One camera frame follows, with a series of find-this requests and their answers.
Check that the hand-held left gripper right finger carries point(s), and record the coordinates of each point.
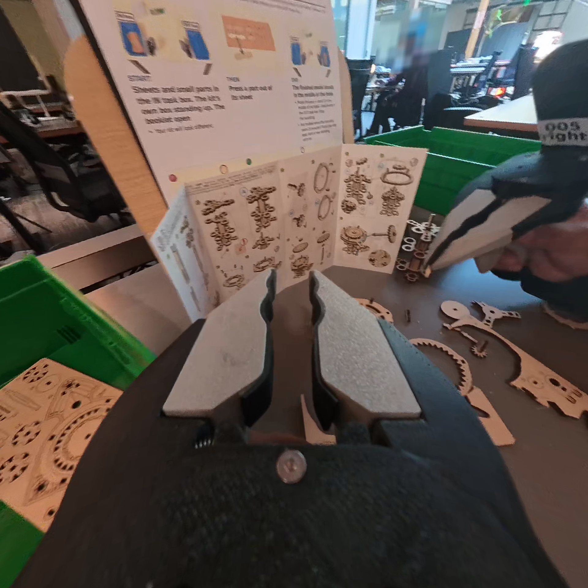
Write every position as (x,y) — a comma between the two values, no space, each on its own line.
(358,363)

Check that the folded paper instruction booklet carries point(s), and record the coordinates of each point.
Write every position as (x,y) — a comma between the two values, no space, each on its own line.
(294,211)

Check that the round wooden frame assembly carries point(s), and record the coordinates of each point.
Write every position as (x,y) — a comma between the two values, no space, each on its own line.
(379,308)

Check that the person's right hand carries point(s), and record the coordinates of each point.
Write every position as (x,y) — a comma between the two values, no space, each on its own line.
(551,252)

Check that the white table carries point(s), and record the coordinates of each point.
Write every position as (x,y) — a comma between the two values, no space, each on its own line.
(505,115)

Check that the curved wooden sheet remnant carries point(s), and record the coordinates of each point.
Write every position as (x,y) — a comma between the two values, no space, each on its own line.
(494,420)

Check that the white instruction poster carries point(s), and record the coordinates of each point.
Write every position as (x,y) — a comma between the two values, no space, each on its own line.
(220,115)

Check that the uncut wooden part sheet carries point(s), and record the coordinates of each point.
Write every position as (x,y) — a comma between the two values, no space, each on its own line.
(50,427)

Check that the small wooden gear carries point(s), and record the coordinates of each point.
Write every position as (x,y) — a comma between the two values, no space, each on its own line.
(480,350)

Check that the person's right forearm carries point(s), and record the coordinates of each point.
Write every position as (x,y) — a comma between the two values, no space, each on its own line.
(560,296)

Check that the long wooden sheet remnant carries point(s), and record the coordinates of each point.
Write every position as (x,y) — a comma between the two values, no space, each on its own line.
(528,372)

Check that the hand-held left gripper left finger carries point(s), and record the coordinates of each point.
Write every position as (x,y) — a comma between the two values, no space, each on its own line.
(220,358)

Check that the green plastic bin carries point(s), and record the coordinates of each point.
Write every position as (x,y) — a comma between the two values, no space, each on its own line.
(441,156)
(36,312)

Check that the three-arm wooden hub part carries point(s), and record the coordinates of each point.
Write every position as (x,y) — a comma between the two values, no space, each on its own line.
(494,314)

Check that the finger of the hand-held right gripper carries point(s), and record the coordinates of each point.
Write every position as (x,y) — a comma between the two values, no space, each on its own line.
(496,229)
(464,211)

